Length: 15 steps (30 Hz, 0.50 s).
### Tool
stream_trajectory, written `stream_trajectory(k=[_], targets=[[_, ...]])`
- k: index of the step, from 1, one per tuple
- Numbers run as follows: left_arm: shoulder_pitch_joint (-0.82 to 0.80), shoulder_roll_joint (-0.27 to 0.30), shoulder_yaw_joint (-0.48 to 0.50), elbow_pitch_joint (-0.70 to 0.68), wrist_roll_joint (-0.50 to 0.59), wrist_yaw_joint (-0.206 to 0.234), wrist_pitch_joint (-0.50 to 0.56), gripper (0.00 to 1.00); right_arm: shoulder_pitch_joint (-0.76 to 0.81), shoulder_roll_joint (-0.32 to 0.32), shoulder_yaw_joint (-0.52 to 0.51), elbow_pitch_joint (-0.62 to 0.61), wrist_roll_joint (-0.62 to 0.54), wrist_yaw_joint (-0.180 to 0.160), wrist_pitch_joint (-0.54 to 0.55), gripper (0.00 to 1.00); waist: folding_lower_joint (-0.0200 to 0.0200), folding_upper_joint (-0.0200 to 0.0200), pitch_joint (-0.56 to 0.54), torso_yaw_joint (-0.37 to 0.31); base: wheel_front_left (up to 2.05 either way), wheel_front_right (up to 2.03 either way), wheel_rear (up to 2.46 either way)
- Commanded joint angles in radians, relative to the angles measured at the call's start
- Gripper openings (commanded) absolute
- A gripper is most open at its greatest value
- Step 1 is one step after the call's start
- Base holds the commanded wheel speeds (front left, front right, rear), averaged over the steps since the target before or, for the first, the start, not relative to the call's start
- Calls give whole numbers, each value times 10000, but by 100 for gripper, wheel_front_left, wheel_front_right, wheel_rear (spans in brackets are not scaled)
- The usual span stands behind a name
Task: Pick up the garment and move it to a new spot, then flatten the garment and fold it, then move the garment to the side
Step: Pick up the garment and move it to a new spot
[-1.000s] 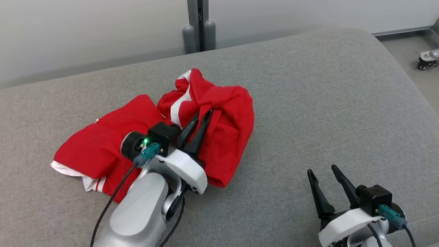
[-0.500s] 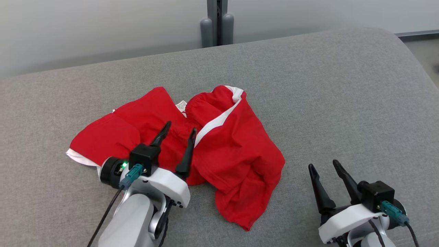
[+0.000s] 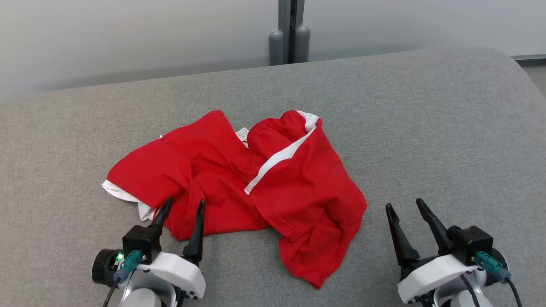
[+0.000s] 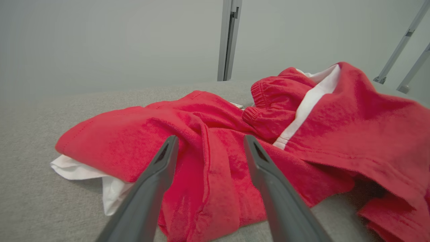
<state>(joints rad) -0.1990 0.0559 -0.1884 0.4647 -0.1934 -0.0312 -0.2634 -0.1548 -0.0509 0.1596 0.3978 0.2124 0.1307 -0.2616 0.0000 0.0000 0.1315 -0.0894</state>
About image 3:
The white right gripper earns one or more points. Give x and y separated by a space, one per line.
431 273

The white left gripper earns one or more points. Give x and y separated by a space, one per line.
179 273

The red shorts with white stripe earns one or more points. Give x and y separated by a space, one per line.
213 170

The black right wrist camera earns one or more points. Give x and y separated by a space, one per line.
469 243

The grey cylindrical post foot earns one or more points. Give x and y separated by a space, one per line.
302 44
276 49

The grey partition post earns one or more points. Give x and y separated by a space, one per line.
285 21

